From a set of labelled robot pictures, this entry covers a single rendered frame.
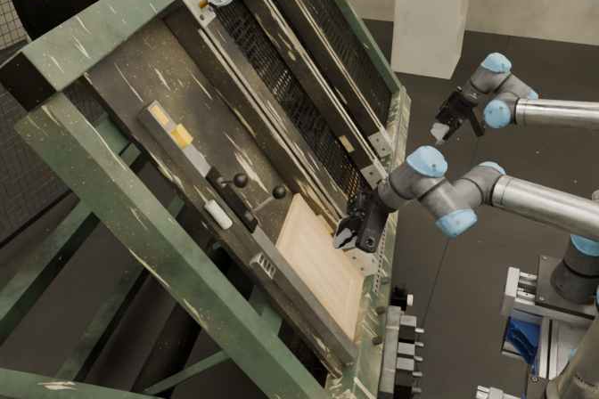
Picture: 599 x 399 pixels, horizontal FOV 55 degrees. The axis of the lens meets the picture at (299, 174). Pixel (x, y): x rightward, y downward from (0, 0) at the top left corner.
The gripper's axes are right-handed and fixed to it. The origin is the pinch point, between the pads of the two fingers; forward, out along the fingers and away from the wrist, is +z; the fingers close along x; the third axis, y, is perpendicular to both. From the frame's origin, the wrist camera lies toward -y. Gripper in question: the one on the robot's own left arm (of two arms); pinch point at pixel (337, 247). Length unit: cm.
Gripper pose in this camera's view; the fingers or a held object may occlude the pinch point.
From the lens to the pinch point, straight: 142.7
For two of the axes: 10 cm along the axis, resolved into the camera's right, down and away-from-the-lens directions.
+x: -8.4, -4.3, -3.4
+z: -5.4, 5.7, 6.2
